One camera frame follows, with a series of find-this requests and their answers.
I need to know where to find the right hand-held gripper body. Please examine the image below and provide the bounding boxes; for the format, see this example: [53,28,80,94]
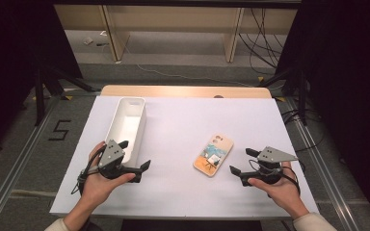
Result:
[251,146,299,186]

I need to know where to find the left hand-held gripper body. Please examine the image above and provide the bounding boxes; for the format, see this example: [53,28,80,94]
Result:
[97,139,133,181]

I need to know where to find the white plastic storage box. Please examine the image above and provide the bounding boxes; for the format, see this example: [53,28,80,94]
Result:
[104,96,147,168]

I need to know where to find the beige painted phone case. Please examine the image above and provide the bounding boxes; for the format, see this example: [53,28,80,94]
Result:
[192,133,235,178]

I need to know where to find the person's left hand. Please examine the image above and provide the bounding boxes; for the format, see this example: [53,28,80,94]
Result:
[78,141,136,210]

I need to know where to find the person's right hand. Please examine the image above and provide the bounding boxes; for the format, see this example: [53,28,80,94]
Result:
[248,161,306,215]

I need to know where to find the black metal stand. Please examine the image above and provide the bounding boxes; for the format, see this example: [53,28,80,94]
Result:
[33,63,102,127]
[257,68,310,127]

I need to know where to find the light wooden table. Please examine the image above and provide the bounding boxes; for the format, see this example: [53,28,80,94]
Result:
[99,84,273,100]

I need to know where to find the black curtain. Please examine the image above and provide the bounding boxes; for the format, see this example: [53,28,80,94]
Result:
[275,0,370,223]
[0,0,83,156]

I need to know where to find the beige wooden desk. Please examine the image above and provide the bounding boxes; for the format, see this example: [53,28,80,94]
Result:
[53,4,299,64]

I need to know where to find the left hand-held gripper cable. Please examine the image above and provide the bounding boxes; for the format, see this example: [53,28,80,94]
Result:
[70,145,108,196]

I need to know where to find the hand-held gripper cable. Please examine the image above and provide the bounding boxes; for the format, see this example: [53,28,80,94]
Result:
[70,145,108,196]
[249,159,303,195]

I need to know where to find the right hand-held gripper cable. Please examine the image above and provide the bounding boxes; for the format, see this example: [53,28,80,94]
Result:
[249,159,303,195]

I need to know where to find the black floor cables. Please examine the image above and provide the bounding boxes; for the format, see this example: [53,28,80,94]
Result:
[282,108,324,154]

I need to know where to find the aluminium floor rail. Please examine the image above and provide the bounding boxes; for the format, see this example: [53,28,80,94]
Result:
[0,95,63,231]
[283,97,361,231]

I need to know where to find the tangle of black cables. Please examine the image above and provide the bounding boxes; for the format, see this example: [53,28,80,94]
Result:
[237,8,287,77]

